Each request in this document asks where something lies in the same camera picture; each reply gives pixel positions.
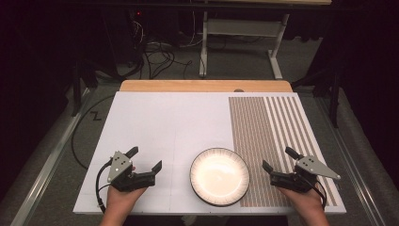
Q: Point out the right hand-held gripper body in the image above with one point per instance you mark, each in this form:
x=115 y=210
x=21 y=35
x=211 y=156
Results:
x=301 y=180

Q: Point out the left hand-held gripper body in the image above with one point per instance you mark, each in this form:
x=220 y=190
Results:
x=120 y=175

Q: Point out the person's right hand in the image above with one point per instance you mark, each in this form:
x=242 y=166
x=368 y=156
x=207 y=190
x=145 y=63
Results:
x=307 y=201

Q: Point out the person's left hand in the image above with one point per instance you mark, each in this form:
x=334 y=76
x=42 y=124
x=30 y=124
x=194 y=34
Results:
x=120 y=201

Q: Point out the brown striped placemat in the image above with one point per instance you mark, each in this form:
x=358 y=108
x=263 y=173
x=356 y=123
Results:
x=254 y=135

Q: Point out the white board cover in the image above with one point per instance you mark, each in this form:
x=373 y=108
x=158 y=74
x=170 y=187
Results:
x=169 y=132

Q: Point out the white plate with dark rim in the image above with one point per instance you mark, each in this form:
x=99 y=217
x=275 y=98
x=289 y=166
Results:
x=219 y=177

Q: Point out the black metal stand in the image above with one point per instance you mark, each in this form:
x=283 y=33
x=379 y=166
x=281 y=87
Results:
x=76 y=88
x=335 y=94

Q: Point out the wooden table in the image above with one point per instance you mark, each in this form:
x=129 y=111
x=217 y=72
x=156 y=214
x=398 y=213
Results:
x=204 y=86

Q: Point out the aluminium floor rail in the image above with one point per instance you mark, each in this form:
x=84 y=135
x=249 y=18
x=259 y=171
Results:
x=351 y=150
x=47 y=166

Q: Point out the white metal stand frame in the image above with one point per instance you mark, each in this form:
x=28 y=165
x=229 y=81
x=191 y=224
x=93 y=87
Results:
x=204 y=47

